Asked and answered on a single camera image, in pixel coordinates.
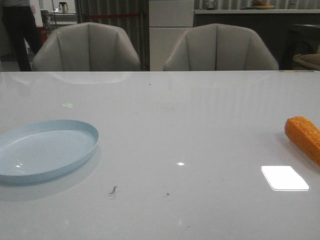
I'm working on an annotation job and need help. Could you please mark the light blue round plate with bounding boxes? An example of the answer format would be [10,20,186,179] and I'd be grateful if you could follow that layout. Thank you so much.
[0,119,99,184]

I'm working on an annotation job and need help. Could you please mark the orange corn cob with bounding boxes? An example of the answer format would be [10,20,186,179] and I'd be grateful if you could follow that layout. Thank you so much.
[284,116,320,166]

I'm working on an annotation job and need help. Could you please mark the right beige upholstered chair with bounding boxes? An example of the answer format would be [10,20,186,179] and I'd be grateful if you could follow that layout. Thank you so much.
[163,23,279,71]

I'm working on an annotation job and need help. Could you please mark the beige upholstered chair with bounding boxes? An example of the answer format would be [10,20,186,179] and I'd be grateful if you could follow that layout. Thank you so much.
[163,23,279,71]
[32,22,141,72]

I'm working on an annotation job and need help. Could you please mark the white cabinet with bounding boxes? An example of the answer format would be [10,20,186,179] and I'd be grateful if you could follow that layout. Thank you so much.
[149,0,194,72]

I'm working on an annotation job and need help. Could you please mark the left beige upholstered chair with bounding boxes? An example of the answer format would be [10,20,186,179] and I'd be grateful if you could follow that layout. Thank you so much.
[32,22,141,72]

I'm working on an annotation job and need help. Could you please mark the dark sideboard counter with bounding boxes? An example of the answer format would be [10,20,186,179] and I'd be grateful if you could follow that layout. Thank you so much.
[193,9,320,66]

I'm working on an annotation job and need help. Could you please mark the fruit bowl on counter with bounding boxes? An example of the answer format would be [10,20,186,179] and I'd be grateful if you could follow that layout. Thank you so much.
[251,0,275,10]

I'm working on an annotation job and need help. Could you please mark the dark wooden chair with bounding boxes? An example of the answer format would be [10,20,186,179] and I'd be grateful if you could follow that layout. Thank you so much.
[279,24,320,70]

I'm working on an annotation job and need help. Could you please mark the beige seat cushion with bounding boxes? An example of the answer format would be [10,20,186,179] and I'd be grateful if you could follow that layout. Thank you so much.
[292,53,320,71]

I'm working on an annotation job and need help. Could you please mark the person in dark trousers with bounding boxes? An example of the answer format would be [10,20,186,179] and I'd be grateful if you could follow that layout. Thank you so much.
[1,0,43,72]

